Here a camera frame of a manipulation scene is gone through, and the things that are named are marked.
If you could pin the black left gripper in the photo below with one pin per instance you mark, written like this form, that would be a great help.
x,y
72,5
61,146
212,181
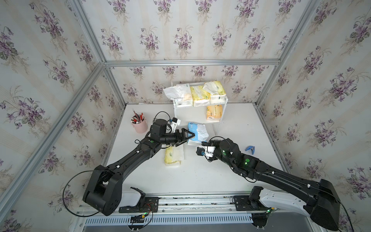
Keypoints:
x,y
180,139

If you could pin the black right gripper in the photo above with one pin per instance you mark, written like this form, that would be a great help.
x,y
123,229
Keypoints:
x,y
214,143

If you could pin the blue tissue pack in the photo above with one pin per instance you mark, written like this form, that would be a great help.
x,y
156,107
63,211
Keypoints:
x,y
201,134

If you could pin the pale yellow tissue pack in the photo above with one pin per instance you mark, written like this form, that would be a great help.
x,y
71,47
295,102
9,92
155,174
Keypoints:
x,y
174,156

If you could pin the orange tissue pack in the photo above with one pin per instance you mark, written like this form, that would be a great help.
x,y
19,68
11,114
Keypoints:
x,y
214,112

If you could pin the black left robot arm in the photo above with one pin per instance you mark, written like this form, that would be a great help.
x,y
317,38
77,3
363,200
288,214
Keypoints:
x,y
104,189

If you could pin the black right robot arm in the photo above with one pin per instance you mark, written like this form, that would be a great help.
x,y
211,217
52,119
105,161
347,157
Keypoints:
x,y
316,199

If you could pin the white green tissue pack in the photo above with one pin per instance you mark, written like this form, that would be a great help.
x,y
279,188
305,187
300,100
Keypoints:
x,y
180,94

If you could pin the blue clip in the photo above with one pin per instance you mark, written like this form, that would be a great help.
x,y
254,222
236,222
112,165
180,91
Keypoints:
x,y
250,149

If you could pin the pink metal pen bucket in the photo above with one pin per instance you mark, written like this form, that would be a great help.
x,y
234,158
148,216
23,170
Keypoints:
x,y
139,123

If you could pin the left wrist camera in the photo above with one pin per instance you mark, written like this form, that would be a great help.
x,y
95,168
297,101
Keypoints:
x,y
174,123

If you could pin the white wire shelf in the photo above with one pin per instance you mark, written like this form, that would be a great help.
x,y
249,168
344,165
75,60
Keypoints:
x,y
189,113

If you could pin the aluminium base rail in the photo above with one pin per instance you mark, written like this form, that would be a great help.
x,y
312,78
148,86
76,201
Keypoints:
x,y
202,209

